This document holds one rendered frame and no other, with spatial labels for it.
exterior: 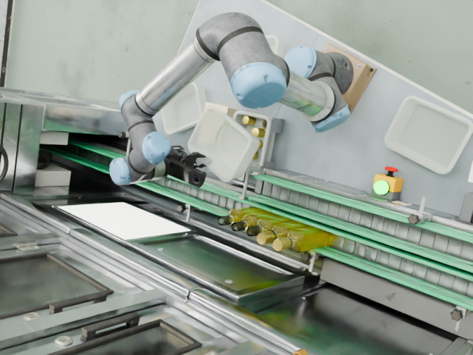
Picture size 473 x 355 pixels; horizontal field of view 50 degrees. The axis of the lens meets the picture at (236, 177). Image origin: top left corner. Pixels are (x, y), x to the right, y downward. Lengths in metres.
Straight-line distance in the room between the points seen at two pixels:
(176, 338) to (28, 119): 1.22
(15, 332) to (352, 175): 1.14
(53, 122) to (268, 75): 1.27
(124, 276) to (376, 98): 0.98
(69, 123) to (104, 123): 0.18
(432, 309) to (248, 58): 0.89
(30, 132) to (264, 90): 1.24
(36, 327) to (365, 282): 0.96
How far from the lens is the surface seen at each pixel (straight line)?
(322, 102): 1.42
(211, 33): 1.20
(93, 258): 1.58
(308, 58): 1.51
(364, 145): 1.75
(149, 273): 1.45
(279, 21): 1.99
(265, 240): 1.46
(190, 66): 1.26
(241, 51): 1.13
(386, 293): 1.62
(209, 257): 1.62
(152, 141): 1.33
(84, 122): 2.28
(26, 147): 2.16
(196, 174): 1.49
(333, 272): 1.68
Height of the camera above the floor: 2.34
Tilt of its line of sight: 52 degrees down
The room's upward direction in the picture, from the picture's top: 91 degrees counter-clockwise
